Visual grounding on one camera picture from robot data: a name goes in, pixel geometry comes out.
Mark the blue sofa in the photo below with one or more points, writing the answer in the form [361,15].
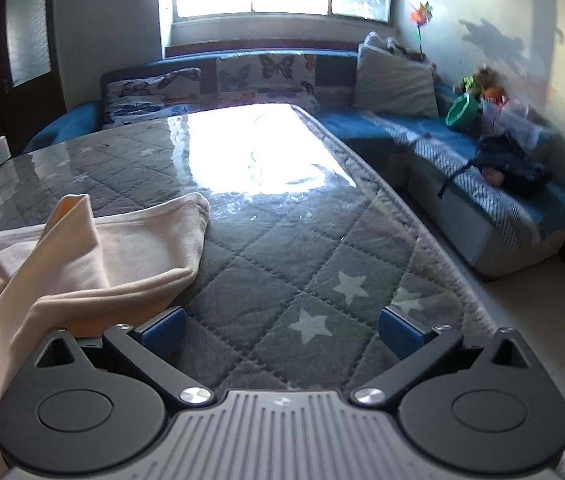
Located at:
[357,125]

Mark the butterfly print pillow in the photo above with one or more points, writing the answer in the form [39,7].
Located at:
[262,80]
[147,97]

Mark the plush toy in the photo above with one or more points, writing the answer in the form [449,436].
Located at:
[482,82]

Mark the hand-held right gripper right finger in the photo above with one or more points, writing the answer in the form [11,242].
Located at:
[398,332]

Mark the striped sofa blanket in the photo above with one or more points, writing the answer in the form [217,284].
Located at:
[442,160]

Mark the grey cushion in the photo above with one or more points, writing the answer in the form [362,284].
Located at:
[392,82]

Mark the cream long-sleeve shirt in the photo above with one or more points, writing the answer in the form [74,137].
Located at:
[87,260]

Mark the orange flower toy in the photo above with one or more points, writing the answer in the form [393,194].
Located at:
[420,17]

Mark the dark wooden glass door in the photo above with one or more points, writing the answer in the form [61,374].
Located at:
[27,35]

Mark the green bowl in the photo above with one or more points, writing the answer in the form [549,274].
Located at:
[462,112]

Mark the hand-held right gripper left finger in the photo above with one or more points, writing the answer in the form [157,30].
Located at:
[165,331]

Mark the clear plastic box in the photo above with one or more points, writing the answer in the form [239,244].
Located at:
[517,120]

